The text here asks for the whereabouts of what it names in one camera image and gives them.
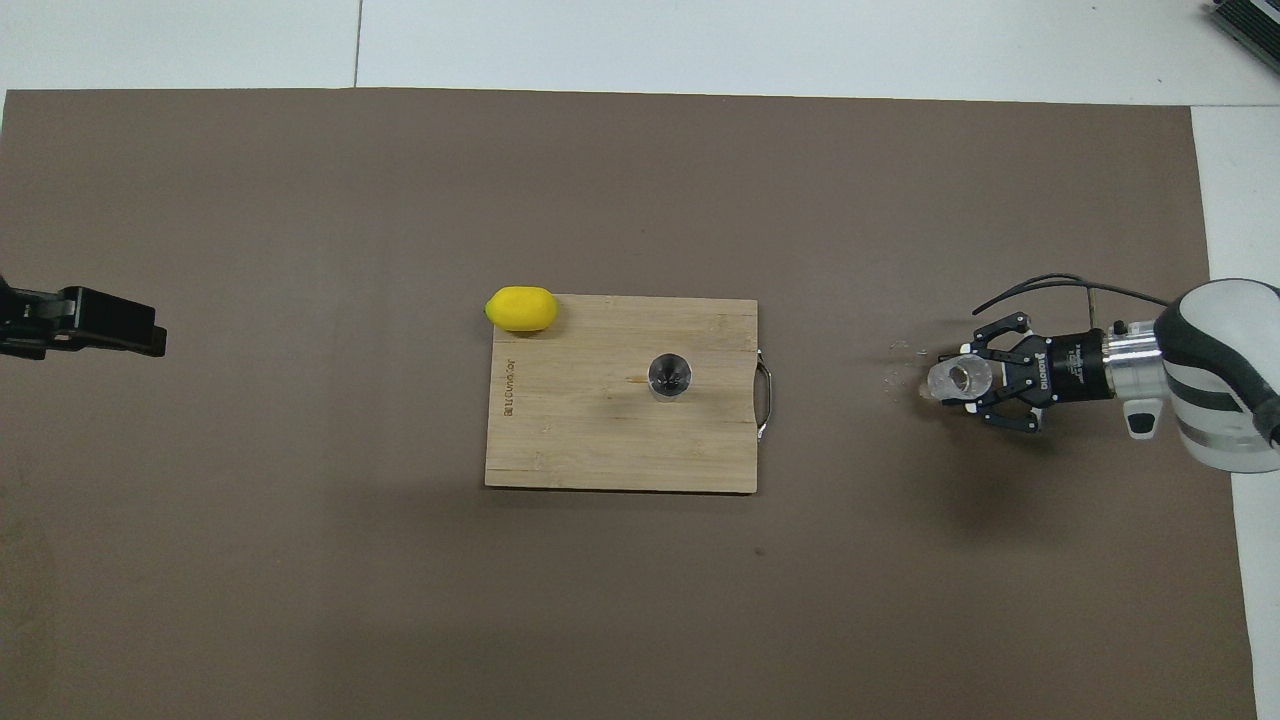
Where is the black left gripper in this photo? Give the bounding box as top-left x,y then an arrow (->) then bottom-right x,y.
0,283 -> 168,359

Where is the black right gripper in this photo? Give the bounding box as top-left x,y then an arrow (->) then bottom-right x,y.
962,313 -> 1111,433

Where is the steel double jigger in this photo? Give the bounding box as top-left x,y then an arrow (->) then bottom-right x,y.
648,352 -> 693,399

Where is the brown table mat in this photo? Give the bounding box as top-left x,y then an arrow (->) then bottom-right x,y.
0,88 -> 1259,720

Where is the yellow lemon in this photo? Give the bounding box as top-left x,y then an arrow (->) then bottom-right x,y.
485,286 -> 559,333

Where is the bamboo cutting board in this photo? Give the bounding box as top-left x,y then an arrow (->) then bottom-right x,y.
485,295 -> 773,494

